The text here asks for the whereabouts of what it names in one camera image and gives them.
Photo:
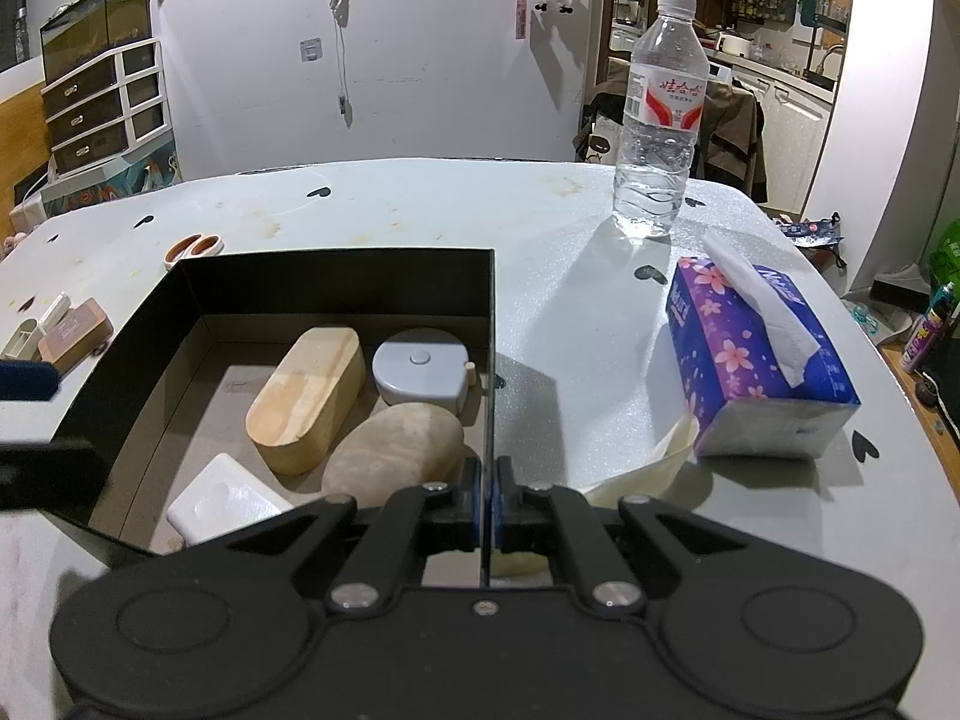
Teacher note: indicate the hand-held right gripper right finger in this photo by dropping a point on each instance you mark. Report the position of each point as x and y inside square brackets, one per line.
[501, 502]

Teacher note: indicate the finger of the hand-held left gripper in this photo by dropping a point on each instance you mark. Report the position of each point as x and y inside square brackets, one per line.
[26, 380]
[45, 474]

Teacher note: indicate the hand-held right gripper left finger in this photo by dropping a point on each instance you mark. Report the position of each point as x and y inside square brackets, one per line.
[471, 502]

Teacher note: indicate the grey-green small box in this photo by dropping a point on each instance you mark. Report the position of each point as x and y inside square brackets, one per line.
[26, 337]

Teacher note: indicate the brown rectangular case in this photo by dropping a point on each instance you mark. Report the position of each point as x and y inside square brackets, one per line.
[75, 334]

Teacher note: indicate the smooth beige stone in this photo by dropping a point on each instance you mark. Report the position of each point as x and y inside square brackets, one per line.
[390, 450]

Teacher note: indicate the white round tape measure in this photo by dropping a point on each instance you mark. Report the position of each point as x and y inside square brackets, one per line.
[416, 371]

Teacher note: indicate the white charger plug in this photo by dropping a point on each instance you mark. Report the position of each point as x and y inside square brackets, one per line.
[217, 499]

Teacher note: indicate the oval wooden block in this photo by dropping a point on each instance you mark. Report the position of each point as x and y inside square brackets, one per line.
[300, 397]

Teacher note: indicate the orange and white scissors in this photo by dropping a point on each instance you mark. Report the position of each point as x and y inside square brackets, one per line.
[180, 249]

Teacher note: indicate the black cardboard box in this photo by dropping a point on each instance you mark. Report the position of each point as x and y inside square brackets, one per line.
[337, 285]

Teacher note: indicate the white appliance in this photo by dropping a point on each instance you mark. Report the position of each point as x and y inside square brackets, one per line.
[26, 210]

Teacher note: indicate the teal printed cabinet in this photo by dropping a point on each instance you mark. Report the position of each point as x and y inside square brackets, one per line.
[112, 184]

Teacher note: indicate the white and brown drawer unit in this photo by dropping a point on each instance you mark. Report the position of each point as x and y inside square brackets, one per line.
[97, 112]

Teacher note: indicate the purple floral tissue box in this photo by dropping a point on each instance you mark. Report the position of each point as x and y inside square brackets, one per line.
[735, 345]

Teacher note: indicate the glass fish tank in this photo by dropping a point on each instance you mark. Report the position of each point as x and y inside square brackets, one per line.
[90, 26]

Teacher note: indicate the white bag with black face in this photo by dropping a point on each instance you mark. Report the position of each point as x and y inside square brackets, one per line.
[598, 148]

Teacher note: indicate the clear water bottle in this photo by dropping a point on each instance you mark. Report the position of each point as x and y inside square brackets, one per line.
[660, 157]

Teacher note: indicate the dark printed wrapper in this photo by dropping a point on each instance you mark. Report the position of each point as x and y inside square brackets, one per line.
[814, 232]

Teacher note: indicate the chair with brown cloth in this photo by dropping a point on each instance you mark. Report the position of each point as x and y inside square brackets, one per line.
[731, 127]

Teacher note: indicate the spray can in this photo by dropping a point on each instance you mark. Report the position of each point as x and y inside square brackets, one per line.
[926, 330]

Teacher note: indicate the white lower kitchen cabinet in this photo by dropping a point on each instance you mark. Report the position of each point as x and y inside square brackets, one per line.
[795, 135]

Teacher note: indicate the clear adhesive wall hook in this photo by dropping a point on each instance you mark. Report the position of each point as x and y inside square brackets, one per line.
[312, 49]

